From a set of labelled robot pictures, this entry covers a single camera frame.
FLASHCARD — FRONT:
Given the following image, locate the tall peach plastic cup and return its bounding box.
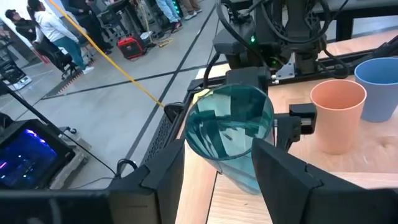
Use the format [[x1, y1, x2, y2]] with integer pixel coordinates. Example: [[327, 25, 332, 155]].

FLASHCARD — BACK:
[[310, 79, 368, 156]]

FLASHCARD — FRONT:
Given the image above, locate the black office chair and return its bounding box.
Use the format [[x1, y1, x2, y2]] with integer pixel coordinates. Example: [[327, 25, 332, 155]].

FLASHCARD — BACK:
[[32, 40, 80, 81]]

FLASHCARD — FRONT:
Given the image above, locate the black frame wooden shelf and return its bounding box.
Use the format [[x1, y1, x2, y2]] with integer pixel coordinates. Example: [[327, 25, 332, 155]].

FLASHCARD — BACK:
[[206, 172, 398, 224]]

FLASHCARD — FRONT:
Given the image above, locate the person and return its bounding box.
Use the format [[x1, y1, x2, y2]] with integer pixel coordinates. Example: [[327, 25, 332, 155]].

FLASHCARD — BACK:
[[180, 0, 203, 20], [27, 0, 95, 75], [155, 0, 184, 34], [4, 9, 40, 47], [60, 0, 114, 55]]

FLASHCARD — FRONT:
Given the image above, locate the teal faceted plastic tumbler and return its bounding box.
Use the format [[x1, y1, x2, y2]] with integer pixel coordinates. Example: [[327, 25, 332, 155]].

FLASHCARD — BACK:
[[183, 83, 275, 195]]

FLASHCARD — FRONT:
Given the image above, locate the yellow sticky note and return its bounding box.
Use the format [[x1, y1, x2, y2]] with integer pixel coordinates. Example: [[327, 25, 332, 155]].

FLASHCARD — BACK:
[[192, 88, 214, 105]]

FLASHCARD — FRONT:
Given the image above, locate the blue plastic cup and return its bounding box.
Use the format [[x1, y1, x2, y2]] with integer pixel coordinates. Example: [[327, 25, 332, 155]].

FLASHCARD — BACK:
[[354, 57, 398, 123]]

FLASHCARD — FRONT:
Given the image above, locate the black monitor with blue screen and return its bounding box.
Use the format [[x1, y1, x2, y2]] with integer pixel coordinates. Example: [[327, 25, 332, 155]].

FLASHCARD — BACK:
[[0, 119, 75, 190]]

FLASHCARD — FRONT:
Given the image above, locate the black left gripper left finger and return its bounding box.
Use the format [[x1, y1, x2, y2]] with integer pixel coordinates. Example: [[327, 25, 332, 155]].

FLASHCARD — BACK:
[[107, 138, 187, 224]]

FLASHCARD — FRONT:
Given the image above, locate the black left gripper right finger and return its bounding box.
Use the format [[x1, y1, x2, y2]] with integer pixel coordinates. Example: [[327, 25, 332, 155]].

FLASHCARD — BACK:
[[251, 138, 364, 224]]

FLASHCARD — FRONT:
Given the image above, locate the black mesh computer case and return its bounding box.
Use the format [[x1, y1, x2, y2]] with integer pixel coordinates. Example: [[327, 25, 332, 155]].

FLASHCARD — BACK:
[[141, 102, 187, 166]]

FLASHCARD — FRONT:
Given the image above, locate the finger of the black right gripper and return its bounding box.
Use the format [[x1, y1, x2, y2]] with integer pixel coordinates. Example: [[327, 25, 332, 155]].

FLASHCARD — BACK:
[[275, 114, 302, 152]]

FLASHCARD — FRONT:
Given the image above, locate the yellow hanging cable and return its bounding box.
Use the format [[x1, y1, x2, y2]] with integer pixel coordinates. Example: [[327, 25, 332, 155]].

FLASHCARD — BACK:
[[48, 0, 165, 109]]

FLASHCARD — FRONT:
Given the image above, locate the red and black box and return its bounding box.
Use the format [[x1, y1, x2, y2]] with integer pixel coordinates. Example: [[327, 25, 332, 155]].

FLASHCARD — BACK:
[[117, 35, 147, 60]]

